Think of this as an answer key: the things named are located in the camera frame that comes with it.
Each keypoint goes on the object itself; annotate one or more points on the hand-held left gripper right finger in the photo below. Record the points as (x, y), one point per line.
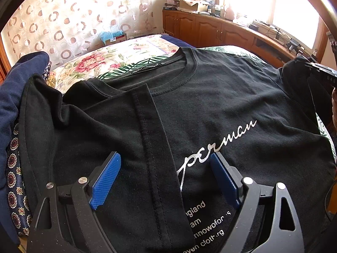
(223, 181)

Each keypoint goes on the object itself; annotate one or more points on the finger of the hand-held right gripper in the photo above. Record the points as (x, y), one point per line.
(302, 60)

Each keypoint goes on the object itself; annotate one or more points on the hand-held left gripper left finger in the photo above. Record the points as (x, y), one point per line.
(105, 181)

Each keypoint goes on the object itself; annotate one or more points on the black printed t-shirt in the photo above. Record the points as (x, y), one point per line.
(210, 97)

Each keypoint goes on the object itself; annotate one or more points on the bright window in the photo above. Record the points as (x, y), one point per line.
(289, 0)

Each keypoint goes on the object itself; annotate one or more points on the folded navy medallion-patterned cloth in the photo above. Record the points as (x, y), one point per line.
(14, 168)

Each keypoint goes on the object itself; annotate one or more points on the wooden cabinet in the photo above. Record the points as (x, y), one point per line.
(210, 29)

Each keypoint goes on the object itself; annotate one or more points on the palm leaf bed sheet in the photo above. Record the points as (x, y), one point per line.
(126, 69)

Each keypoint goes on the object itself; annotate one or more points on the floral quilt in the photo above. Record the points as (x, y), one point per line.
(92, 60)

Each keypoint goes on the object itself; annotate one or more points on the open cardboard box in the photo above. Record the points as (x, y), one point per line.
(191, 4)

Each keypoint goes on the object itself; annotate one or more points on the dark navy blanket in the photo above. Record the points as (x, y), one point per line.
(173, 39)

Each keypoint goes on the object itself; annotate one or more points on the box with blue plastic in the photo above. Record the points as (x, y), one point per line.
(113, 37)

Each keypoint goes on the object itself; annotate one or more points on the wooden headboard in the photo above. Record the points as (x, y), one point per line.
(3, 58)

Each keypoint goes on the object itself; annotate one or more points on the circle-patterned sheer curtain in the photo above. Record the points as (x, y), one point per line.
(65, 18)

